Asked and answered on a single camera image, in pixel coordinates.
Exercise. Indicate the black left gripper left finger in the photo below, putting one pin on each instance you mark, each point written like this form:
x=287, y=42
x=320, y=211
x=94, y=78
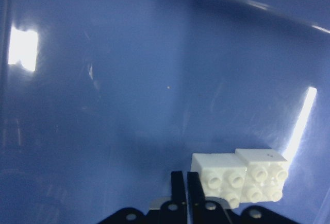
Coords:
x=178, y=198

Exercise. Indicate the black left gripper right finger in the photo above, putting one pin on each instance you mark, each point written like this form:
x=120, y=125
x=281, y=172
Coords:
x=196, y=198

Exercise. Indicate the white block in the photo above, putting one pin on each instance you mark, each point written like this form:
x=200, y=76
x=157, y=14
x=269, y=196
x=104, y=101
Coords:
x=222, y=175
x=266, y=173

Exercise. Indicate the blue plastic tray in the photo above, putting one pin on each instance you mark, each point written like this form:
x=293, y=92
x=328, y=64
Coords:
x=102, y=99

